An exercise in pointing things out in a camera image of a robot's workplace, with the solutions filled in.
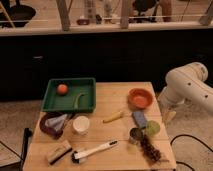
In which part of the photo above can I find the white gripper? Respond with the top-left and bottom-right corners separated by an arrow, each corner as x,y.
159,101 -> 176,125

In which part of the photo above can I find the yellow banana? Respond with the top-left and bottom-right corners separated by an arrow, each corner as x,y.
103,111 -> 124,123

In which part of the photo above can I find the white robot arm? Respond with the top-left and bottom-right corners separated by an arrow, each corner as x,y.
157,62 -> 213,124

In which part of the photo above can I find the white paper cup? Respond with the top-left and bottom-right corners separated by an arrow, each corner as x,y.
73,116 -> 90,135

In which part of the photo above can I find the green apple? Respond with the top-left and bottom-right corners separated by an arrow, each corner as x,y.
145,120 -> 160,136

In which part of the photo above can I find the blue sponge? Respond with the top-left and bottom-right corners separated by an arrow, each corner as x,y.
132,111 -> 147,128

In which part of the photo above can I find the orange bowl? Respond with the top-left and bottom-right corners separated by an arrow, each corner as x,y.
128,88 -> 153,109

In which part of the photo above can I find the metal can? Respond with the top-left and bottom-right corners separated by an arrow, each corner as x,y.
129,128 -> 143,145

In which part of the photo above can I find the purple grape bunch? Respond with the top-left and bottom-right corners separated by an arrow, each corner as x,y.
140,136 -> 161,163

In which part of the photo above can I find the green plastic tray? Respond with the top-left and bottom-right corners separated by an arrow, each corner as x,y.
42,78 -> 96,113

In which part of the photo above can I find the green bean pod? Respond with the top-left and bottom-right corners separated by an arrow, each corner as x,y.
74,93 -> 85,109

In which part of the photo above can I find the orange fruit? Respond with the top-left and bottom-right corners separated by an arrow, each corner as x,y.
56,84 -> 68,96

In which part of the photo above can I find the wooden block brush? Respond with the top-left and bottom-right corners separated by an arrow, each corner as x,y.
46,140 -> 72,165

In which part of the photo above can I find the grey cloth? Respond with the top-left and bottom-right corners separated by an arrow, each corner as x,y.
45,114 -> 67,132

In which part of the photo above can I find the black cable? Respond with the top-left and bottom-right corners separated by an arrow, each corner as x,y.
170,133 -> 213,171

